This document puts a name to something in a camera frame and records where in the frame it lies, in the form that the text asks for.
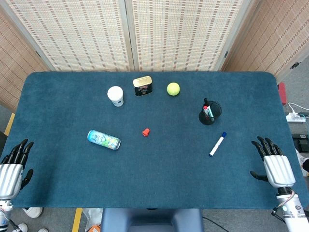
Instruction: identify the white paper cup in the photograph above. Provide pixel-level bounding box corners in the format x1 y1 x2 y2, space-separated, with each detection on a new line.
107 86 125 107

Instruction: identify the blue-capped white marker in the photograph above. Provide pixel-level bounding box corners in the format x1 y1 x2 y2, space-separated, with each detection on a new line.
209 131 227 158

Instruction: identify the clear plastic bag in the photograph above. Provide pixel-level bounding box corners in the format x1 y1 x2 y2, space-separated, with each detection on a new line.
82 208 103 232

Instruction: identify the white power cable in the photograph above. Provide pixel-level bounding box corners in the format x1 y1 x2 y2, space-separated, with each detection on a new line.
287 102 309 116

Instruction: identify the red box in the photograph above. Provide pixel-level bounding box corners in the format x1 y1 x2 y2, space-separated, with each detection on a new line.
277 82 288 106

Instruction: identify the black mesh pen holder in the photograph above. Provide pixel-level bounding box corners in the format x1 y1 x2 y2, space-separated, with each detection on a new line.
198 100 223 126

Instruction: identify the black floor cable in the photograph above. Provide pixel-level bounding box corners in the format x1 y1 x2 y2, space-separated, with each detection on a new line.
202 216 230 232

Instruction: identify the black tin with gold lid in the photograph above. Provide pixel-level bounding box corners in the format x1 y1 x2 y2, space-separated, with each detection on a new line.
132 75 154 97

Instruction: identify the black foot pedal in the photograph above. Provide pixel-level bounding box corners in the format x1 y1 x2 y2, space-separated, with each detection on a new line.
292 133 309 153

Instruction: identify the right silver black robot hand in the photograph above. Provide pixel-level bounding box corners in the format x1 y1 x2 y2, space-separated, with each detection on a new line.
250 136 296 189

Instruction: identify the blue felt table cloth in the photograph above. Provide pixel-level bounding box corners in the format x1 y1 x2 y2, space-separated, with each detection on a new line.
4 71 309 210

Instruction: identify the woven bamboo screen panel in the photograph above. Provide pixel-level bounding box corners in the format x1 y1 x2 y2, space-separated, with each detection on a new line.
0 7 49 113
125 0 261 72
221 0 309 83
0 0 135 72

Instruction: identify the light blue beverage can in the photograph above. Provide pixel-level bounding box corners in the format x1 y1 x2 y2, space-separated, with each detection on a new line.
87 130 121 151

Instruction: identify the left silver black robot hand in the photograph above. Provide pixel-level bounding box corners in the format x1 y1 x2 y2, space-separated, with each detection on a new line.
0 138 34 200

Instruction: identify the yellow-green tennis ball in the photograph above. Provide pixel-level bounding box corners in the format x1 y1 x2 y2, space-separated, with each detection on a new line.
166 82 181 97

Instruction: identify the blue robot torso base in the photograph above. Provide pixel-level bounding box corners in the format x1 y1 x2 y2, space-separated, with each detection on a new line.
100 208 205 232

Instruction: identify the white power strip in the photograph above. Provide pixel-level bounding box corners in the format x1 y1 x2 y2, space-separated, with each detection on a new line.
286 113 307 124

